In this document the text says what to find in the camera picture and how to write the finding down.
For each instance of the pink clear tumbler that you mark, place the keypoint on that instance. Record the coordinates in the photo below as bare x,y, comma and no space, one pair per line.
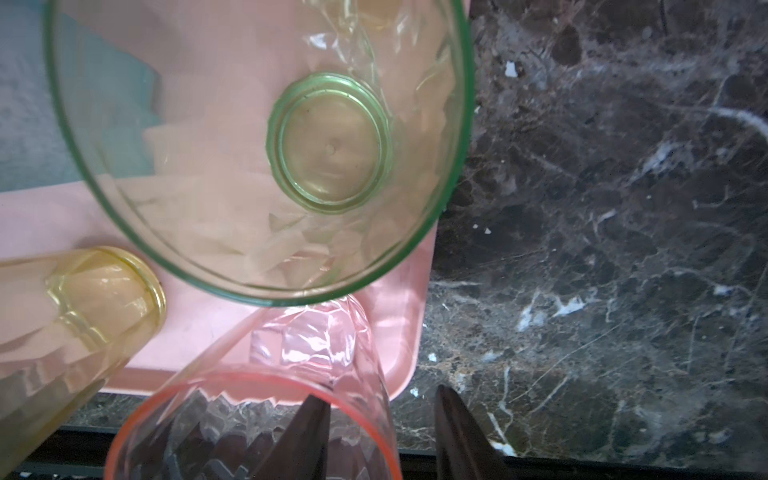
220,416

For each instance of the teal frosted tumbler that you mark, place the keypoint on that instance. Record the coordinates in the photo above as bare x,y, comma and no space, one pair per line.
36,108

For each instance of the tall yellow tumbler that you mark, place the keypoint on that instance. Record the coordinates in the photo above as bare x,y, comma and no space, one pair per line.
69,321

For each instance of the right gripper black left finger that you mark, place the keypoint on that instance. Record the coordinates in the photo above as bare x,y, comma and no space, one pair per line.
302,450

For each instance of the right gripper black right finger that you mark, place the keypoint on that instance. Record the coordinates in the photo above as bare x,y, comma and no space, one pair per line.
462,450

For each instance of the short green tumbler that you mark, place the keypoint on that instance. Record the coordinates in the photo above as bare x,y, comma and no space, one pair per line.
276,153

